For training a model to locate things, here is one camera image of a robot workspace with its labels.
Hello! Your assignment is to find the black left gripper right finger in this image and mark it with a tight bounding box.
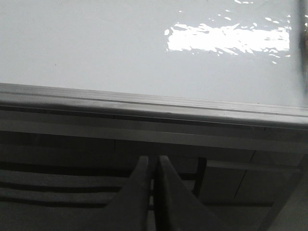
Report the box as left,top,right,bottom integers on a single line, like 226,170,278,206
154,155,232,231

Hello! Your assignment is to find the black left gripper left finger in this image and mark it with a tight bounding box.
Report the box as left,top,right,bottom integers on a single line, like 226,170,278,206
90,156,150,231

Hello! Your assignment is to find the grey slatted chair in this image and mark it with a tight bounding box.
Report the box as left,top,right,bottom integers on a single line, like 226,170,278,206
0,131,207,231

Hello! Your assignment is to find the white whiteboard with aluminium frame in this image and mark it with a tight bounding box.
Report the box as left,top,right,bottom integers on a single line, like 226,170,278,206
0,0,308,129

